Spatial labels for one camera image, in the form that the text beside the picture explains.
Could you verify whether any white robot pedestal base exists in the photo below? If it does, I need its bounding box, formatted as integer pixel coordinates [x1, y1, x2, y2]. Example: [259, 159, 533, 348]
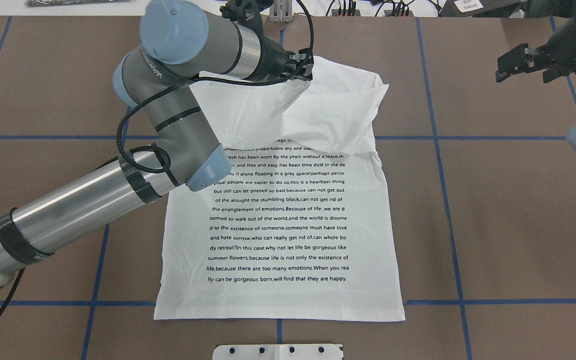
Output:
[212, 343, 345, 360]

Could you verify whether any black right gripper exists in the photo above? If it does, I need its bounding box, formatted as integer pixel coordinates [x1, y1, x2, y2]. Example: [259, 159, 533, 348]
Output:
[495, 42, 576, 81]

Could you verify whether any black power strip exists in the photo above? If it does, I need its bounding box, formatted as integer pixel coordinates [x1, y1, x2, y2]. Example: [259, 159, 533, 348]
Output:
[325, 0, 414, 18]

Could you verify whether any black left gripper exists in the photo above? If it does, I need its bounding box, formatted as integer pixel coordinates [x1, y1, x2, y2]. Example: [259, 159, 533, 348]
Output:
[260, 45, 314, 84]

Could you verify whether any grey aluminium frame post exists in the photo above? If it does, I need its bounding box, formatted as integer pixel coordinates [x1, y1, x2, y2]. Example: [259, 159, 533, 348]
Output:
[269, 0, 294, 23]

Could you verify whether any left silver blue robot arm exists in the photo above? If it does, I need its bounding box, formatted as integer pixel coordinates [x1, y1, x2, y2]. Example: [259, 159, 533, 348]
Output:
[0, 0, 314, 289]

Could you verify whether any white long-sleeve printed shirt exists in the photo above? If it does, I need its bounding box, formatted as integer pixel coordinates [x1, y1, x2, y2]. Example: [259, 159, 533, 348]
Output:
[153, 57, 405, 322]

